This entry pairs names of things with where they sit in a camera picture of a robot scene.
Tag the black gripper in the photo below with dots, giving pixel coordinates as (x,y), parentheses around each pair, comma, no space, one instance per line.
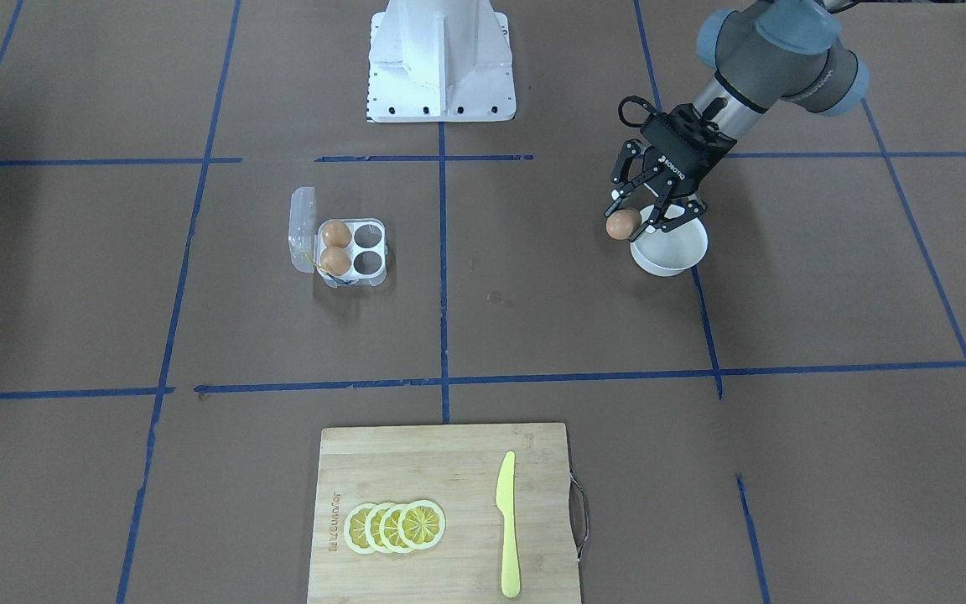
(674,157)

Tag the brown egg carried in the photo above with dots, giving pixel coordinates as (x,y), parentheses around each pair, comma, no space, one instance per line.
(623,224)

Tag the clear plastic egg box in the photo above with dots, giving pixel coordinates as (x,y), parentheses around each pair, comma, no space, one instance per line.
(368,250)

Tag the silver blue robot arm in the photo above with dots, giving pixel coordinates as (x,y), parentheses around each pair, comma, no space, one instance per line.
(771,52)

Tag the brown egg in box back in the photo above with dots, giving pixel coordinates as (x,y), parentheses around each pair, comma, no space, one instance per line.
(335,233)

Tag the brown egg in box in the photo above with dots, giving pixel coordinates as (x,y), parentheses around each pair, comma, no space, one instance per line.
(335,233)
(335,261)

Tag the brown egg in box front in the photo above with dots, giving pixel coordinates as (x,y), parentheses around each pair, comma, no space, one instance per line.
(335,261)

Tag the white bowl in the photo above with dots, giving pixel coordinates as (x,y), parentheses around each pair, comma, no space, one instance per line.
(666,254)

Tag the bamboo cutting board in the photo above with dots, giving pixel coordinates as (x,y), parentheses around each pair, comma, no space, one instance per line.
(456,466)

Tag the yellow plastic knife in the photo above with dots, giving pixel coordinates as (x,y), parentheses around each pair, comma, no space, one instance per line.
(510,573)

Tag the lemon slice four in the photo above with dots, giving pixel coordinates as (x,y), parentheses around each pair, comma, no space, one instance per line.
(421,524)

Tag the lemon slice three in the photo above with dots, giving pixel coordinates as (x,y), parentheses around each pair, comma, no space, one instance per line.
(389,529)

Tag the lemon slice two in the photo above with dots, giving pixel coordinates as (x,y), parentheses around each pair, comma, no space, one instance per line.
(372,527)

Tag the lemon slice one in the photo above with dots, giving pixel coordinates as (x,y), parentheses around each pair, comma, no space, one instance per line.
(357,529)

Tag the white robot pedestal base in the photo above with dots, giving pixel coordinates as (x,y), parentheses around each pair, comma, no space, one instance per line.
(440,61)

